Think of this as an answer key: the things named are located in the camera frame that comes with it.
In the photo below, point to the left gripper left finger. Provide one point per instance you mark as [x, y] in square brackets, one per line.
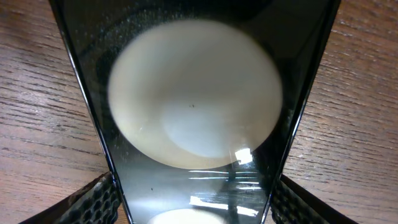
[97, 202]

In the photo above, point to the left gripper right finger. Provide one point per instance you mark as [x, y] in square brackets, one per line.
[292, 204]

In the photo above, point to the black smartphone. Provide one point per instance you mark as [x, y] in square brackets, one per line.
[195, 103]

